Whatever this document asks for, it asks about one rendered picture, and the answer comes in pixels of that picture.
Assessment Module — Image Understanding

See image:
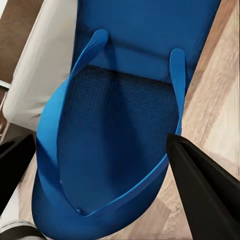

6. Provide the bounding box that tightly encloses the sandal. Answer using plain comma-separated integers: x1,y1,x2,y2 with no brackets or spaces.
31,0,222,240

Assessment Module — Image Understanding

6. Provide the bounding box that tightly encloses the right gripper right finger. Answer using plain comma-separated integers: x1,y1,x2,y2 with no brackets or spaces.
166,133,240,240

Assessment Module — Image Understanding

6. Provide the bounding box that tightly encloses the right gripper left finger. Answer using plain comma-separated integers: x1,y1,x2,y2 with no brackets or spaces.
0,133,36,216

